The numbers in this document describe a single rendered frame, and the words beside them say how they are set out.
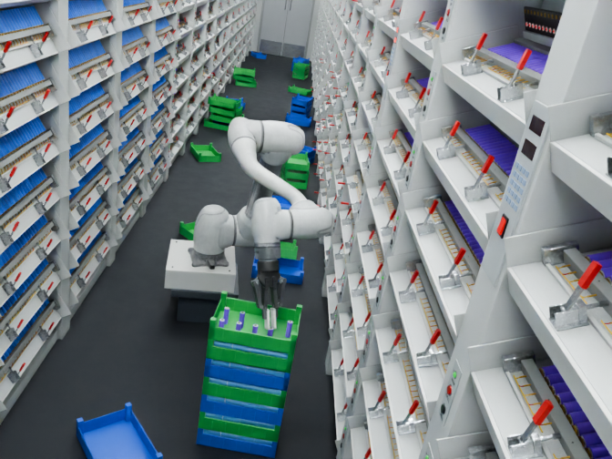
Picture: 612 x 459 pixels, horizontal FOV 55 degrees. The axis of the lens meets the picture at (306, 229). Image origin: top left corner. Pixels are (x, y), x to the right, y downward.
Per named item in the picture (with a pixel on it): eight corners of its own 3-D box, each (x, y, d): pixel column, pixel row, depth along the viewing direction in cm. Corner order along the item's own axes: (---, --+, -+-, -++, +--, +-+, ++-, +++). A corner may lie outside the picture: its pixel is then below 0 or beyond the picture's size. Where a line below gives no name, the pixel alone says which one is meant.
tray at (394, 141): (402, 211, 170) (394, 168, 165) (379, 151, 225) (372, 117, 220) (472, 197, 168) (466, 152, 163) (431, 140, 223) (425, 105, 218)
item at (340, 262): (340, 310, 266) (333, 284, 260) (334, 250, 321) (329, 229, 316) (383, 301, 264) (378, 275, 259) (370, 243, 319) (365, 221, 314)
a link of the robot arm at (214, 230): (190, 240, 291) (193, 199, 282) (226, 240, 297) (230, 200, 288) (194, 255, 277) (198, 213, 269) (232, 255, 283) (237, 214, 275)
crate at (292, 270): (250, 277, 339) (252, 265, 336) (253, 261, 358) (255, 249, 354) (301, 284, 341) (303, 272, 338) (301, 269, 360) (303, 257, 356)
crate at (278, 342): (208, 339, 199) (209, 320, 196) (219, 308, 218) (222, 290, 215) (293, 354, 199) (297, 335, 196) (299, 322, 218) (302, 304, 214)
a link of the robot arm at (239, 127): (232, 132, 227) (266, 134, 232) (226, 107, 240) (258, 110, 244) (228, 159, 235) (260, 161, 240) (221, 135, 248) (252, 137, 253)
